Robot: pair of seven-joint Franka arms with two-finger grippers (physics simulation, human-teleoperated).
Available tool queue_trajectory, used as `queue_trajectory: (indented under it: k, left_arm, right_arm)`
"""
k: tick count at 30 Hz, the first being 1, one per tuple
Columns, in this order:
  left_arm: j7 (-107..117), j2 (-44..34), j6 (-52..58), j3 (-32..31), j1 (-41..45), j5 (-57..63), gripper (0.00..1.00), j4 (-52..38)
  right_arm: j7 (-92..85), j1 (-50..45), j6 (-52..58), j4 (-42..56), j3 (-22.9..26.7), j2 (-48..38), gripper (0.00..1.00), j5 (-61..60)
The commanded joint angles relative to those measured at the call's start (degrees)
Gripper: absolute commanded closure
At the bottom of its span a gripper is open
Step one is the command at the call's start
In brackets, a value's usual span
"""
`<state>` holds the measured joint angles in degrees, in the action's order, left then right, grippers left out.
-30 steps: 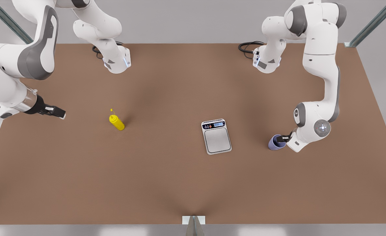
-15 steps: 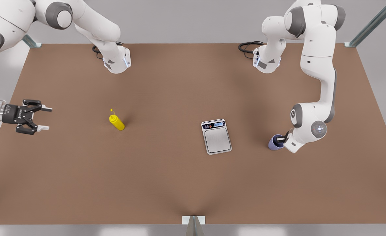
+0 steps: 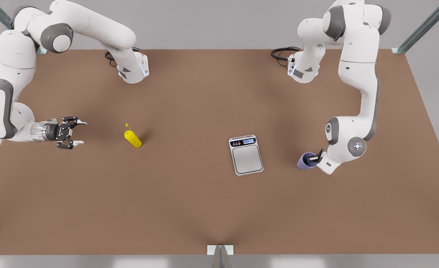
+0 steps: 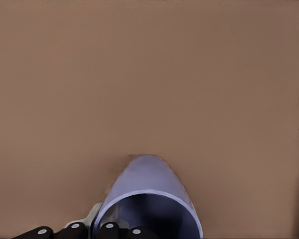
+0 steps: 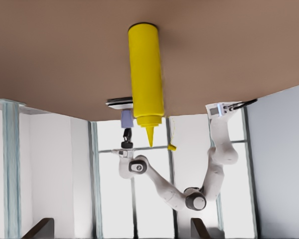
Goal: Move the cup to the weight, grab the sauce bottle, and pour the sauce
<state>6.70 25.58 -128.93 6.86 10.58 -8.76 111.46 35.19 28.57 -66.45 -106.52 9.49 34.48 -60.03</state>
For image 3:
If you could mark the purple cup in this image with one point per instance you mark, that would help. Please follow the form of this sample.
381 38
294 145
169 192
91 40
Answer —
302 163

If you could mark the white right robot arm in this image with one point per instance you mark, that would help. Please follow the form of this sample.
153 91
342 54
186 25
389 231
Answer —
16 59

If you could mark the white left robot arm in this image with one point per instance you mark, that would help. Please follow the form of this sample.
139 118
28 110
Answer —
357 56

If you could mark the yellow sauce bottle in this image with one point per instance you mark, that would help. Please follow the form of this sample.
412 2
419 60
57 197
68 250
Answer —
133 138

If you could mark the silver kitchen scale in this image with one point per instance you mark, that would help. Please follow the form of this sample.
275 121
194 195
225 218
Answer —
246 155

